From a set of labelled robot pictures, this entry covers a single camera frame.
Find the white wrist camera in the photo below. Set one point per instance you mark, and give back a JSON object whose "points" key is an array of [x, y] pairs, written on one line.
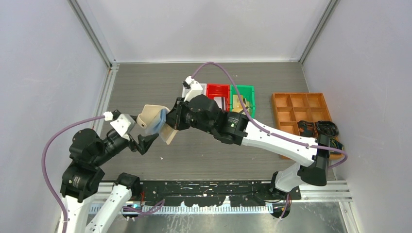
{"points": [[188, 80], [121, 123]]}

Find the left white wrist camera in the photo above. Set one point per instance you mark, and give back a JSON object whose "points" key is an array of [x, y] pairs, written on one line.
{"points": [[121, 123]]}

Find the white plastic bin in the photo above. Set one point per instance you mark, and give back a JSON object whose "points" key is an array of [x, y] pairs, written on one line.
{"points": [[185, 93]]}

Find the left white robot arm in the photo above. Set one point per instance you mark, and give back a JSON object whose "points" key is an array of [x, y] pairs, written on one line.
{"points": [[81, 180]]}

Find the green plastic bin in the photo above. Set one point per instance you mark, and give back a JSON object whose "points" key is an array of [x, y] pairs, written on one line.
{"points": [[247, 98]]}

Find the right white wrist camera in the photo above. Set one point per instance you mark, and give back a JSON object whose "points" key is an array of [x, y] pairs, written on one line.
{"points": [[188, 80]]}

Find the white striped card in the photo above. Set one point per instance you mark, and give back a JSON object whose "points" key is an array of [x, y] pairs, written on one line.
{"points": [[221, 103]]}

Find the red plastic bin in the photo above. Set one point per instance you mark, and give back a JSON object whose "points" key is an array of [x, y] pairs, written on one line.
{"points": [[214, 90]]}

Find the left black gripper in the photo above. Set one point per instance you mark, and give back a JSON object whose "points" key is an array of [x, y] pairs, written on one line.
{"points": [[144, 142]]}

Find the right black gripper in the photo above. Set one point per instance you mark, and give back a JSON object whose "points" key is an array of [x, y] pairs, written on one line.
{"points": [[174, 118]]}

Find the gold black stripe card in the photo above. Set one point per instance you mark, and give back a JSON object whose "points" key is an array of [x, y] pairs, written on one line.
{"points": [[167, 133]]}

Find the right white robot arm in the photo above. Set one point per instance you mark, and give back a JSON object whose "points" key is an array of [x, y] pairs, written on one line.
{"points": [[311, 159]]}

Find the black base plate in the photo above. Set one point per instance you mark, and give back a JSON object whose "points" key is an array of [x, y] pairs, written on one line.
{"points": [[241, 193]]}

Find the orange compartment tray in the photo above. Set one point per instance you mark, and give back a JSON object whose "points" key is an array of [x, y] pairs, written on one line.
{"points": [[305, 115]]}

